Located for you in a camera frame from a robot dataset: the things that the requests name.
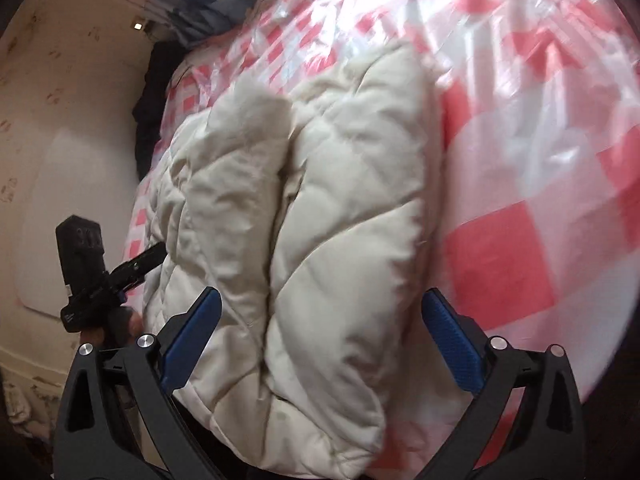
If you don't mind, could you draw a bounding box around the pink checkered bed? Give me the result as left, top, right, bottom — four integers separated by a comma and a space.
125, 0, 640, 480

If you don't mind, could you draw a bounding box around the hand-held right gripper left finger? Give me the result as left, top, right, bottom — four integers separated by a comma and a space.
54, 286, 223, 480

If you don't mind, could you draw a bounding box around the black clothing pile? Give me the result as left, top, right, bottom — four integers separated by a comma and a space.
131, 40, 189, 182

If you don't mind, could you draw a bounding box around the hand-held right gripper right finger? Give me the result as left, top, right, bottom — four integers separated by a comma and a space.
421, 287, 586, 480

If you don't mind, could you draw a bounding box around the person's left hand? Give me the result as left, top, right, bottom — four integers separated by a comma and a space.
79, 307, 147, 357

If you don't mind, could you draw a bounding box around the dark clothes pile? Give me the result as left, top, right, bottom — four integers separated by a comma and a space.
169, 0, 252, 50

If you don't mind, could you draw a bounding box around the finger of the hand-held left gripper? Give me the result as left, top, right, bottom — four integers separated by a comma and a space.
111, 241, 167, 291

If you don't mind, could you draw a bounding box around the beige quilted coat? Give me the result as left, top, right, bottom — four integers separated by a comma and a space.
142, 40, 444, 477

